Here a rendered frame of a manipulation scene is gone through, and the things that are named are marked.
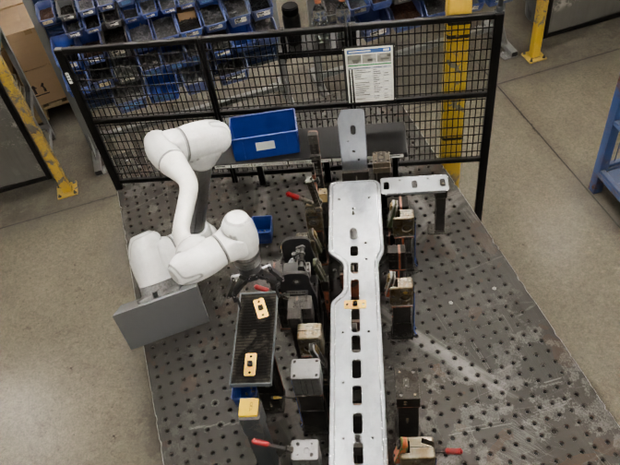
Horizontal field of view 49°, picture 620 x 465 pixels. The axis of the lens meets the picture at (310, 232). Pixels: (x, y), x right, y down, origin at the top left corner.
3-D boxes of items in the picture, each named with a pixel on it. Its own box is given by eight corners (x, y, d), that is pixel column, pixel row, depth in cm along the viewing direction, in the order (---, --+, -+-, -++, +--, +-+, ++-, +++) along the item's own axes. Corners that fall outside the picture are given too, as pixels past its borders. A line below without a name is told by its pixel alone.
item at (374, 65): (396, 101, 311) (395, 42, 288) (346, 105, 313) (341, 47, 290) (396, 99, 312) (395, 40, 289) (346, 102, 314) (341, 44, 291)
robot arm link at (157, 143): (156, 150, 234) (192, 140, 241) (134, 125, 245) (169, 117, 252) (158, 182, 243) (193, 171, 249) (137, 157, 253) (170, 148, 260)
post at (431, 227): (451, 233, 314) (455, 188, 292) (427, 234, 315) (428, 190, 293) (450, 222, 318) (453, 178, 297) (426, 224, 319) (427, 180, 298)
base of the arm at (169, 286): (135, 306, 278) (130, 293, 277) (144, 298, 300) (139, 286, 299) (178, 292, 279) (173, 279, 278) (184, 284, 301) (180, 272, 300)
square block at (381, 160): (392, 219, 324) (390, 162, 297) (375, 220, 325) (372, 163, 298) (391, 206, 329) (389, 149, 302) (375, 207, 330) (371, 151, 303)
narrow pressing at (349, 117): (367, 170, 304) (363, 109, 279) (341, 171, 305) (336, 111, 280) (367, 169, 305) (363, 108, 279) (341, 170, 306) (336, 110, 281)
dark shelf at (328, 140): (408, 158, 307) (408, 152, 304) (210, 170, 316) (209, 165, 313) (404, 125, 321) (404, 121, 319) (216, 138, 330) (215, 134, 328)
